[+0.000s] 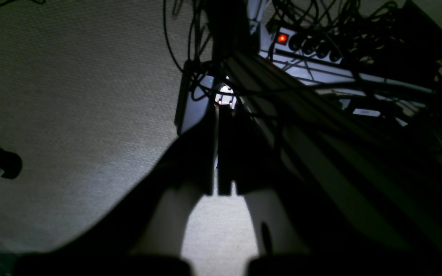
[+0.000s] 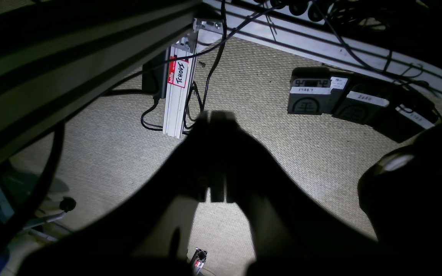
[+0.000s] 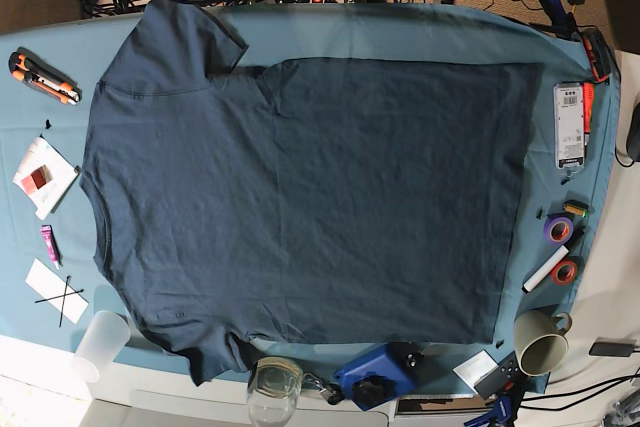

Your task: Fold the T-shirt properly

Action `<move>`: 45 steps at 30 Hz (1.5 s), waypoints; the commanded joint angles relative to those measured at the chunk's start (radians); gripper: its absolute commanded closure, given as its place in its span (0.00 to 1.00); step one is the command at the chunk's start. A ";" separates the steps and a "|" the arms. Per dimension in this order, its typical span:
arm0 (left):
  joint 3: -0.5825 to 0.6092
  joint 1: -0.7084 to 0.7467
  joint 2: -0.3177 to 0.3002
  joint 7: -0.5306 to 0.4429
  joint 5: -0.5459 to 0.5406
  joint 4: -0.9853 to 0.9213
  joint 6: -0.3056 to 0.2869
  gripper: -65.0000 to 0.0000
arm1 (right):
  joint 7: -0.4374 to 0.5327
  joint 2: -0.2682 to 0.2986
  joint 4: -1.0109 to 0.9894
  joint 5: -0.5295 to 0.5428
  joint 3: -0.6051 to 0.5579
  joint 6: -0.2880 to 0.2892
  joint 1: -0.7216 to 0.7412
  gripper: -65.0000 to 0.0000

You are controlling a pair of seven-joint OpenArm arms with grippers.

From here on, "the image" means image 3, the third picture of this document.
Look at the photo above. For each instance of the orange black clamp tool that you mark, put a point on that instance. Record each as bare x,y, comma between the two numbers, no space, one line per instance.
597,53

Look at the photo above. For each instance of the translucent plastic cup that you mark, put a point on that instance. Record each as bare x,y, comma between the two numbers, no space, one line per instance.
106,335

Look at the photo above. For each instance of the white paper packet red square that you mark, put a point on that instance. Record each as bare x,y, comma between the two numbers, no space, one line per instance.
44,175

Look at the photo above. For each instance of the beige ceramic mug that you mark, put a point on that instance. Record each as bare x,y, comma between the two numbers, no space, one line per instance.
540,342

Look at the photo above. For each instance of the black power adapter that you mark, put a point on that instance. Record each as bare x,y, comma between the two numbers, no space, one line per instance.
613,348

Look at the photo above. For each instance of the white paper card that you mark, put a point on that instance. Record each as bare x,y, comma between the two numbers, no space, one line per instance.
46,283

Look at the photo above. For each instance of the blue clamp bottom edge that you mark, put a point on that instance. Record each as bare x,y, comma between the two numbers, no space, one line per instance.
504,409

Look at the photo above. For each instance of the red tape roll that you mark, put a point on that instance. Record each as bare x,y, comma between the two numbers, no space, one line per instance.
565,272

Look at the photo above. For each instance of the blue clamp at table corner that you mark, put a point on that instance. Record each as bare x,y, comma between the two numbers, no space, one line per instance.
563,24

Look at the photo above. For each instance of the clear drinking glass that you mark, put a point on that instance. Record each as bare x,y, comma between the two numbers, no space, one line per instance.
273,391

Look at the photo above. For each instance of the small purple tube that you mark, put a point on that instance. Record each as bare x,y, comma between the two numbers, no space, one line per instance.
51,245

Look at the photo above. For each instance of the purple tape roll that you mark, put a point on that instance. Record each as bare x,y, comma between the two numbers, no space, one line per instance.
558,229

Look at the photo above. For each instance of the orange red pen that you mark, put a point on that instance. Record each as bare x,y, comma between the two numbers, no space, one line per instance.
588,100

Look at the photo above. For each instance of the white marker pen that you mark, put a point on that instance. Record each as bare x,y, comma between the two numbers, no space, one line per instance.
545,269

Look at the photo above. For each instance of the white paper note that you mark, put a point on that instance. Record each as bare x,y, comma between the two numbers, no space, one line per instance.
474,369

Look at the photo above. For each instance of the blue box with black knob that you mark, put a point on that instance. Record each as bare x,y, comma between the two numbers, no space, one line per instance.
380,375

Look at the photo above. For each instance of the orange black utility knife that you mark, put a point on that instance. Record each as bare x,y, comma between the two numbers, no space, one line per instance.
43,78

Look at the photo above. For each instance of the black remote control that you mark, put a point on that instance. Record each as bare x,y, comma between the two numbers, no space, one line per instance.
507,371

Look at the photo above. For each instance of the dark blue T-shirt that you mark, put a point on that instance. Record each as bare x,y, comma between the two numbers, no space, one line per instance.
315,201

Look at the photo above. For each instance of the small metal padlock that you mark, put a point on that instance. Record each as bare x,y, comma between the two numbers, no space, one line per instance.
330,392

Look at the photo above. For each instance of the black hairpin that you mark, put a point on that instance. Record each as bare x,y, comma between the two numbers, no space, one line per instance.
60,295
67,286

